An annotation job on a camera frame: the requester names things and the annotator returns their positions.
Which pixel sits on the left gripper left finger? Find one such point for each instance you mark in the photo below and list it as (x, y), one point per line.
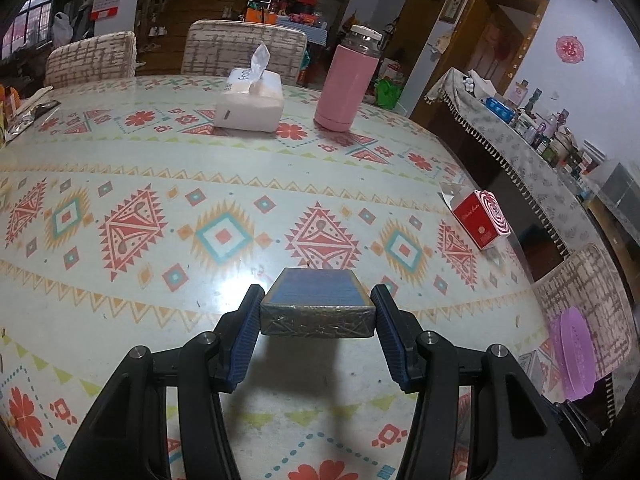
(124, 434)

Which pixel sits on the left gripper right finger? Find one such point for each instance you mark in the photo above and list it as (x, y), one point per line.
(515, 431)

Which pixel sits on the grey blue card box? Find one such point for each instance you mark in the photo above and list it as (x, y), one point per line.
(317, 303)

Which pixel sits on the red white spiral box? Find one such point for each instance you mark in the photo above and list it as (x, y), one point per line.
(478, 212)

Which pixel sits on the purple trash basket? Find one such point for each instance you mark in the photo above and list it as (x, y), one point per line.
(573, 349)

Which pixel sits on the sideboard with lace cloth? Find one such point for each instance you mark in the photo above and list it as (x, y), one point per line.
(572, 212)

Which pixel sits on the covered microwave oven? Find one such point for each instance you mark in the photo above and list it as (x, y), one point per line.
(620, 189)

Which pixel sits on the blue box on sideboard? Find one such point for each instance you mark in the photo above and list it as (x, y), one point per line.
(501, 110)

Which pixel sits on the white tissue pack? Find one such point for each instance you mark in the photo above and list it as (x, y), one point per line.
(252, 99)

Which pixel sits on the green bag on floor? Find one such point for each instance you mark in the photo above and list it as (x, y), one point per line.
(387, 94)

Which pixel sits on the pink thermos bottle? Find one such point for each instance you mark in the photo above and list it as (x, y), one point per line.
(353, 65)

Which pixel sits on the patterned chair near pillar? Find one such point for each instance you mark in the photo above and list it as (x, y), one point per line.
(105, 57)

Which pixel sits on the patterned chair behind bottle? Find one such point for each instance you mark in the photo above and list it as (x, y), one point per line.
(214, 47)

